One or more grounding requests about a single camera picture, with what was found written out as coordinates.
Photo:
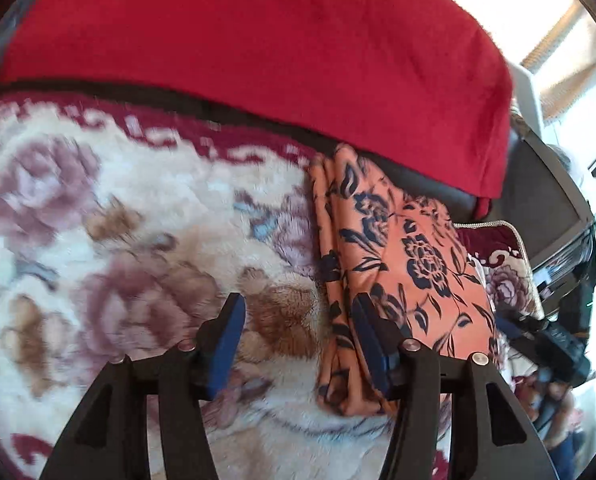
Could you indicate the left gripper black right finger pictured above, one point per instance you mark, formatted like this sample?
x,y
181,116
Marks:
x,y
492,437

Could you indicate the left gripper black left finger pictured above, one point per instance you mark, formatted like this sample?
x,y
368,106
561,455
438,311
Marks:
x,y
106,437

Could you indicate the orange floral small garment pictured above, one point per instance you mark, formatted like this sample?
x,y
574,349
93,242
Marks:
x,y
405,254

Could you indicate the person's right hand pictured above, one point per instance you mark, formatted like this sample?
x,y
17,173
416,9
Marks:
x,y
549,405

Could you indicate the floral plush seat cover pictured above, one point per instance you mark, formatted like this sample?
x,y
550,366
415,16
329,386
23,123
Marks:
x,y
123,229

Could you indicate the red blanket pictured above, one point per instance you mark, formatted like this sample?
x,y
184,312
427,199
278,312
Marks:
x,y
419,82

